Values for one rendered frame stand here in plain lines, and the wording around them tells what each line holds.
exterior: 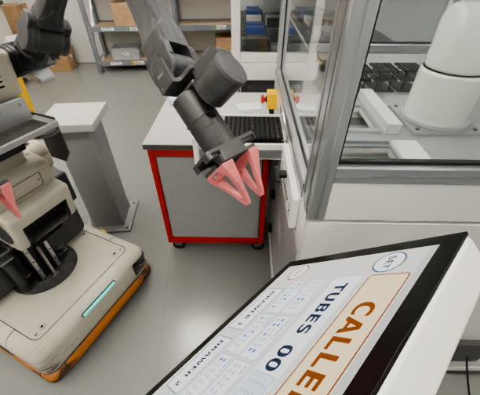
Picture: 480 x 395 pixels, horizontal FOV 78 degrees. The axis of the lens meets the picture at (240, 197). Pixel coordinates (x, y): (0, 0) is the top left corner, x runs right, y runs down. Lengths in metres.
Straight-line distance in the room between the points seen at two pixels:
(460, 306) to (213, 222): 1.42
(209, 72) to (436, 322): 0.39
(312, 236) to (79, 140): 1.37
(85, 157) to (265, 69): 1.15
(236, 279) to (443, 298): 1.46
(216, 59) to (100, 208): 1.69
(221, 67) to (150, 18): 0.18
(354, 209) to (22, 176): 0.97
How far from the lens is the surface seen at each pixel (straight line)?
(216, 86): 0.45
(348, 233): 0.76
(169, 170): 1.46
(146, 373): 1.56
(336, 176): 0.63
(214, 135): 0.47
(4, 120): 1.05
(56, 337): 1.46
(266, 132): 1.13
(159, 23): 0.56
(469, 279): 0.36
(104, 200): 1.99
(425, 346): 0.29
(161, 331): 1.62
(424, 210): 0.77
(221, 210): 1.58
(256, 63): 1.91
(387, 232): 0.79
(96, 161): 1.82
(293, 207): 0.79
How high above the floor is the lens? 1.42
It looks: 40 degrees down
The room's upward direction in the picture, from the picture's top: straight up
